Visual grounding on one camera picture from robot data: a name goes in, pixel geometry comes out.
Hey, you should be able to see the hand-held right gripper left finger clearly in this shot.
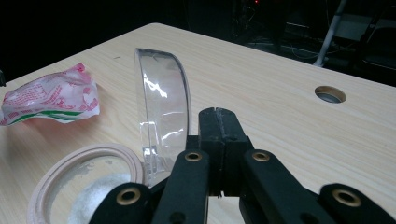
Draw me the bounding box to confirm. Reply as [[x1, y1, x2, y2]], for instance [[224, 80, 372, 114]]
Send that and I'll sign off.
[[150, 106, 222, 224]]

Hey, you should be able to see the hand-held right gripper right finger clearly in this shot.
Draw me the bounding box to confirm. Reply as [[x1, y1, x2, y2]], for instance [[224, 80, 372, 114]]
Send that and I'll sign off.
[[216, 106, 337, 224]]

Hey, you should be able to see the clear jar with hinged lid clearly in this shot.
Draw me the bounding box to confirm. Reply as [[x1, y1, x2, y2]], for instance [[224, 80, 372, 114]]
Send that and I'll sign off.
[[26, 48, 191, 224]]

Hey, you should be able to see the red and white plastic bag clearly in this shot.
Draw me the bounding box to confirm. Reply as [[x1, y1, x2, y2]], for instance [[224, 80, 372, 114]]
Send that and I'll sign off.
[[0, 63, 101, 126]]

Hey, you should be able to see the white desk leg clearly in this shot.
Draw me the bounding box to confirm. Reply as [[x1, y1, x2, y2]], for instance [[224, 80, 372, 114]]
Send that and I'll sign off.
[[312, 0, 348, 68]]

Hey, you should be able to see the black folding chair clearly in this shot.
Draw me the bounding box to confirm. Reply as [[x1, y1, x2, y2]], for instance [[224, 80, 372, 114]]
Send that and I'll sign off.
[[351, 4, 396, 77]]

